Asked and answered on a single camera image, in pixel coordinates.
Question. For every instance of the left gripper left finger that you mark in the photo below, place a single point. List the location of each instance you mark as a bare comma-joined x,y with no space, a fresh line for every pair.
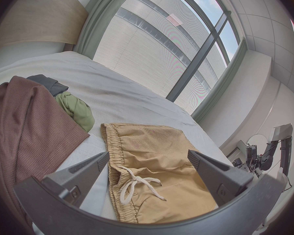
80,177

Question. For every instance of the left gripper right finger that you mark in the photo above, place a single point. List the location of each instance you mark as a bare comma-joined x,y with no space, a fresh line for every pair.
220,177

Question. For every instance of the grey-green curtain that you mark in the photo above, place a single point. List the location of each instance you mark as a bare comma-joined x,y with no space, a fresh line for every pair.
98,28

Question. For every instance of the window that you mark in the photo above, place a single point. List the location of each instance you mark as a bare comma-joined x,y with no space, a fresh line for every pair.
149,45

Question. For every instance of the black garment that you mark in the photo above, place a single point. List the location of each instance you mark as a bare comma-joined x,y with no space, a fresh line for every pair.
46,83

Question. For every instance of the tan shorts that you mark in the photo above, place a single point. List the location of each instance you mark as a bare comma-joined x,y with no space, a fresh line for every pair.
149,143

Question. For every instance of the pale grey garment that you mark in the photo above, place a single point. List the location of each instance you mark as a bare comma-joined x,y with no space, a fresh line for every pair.
88,146

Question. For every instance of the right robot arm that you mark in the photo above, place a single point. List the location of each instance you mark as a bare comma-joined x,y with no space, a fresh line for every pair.
267,155

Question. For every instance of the brown garment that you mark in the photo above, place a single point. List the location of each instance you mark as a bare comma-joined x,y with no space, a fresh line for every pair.
27,121

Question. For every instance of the green garment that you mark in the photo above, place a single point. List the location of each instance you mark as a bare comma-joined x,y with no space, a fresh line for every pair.
80,114

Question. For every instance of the bed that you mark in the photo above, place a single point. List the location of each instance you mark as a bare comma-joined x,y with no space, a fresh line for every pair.
112,82

